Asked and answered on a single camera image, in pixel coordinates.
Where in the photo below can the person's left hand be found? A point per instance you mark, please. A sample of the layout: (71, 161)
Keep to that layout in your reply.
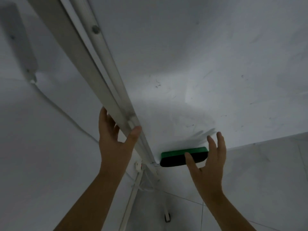
(113, 153)

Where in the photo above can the person's right hand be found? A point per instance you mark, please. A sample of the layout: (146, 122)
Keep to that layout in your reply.
(209, 178)

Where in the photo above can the green and black eraser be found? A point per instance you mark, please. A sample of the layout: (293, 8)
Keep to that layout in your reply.
(173, 157)

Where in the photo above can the white whiteboard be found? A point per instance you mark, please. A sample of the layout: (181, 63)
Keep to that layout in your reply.
(192, 69)

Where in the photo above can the person's left forearm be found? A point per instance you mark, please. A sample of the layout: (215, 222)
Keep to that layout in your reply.
(93, 204)

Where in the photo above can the person's right forearm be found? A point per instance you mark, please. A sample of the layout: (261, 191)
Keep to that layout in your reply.
(228, 214)

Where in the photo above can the long white power strip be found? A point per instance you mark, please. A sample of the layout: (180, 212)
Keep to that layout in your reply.
(18, 40)

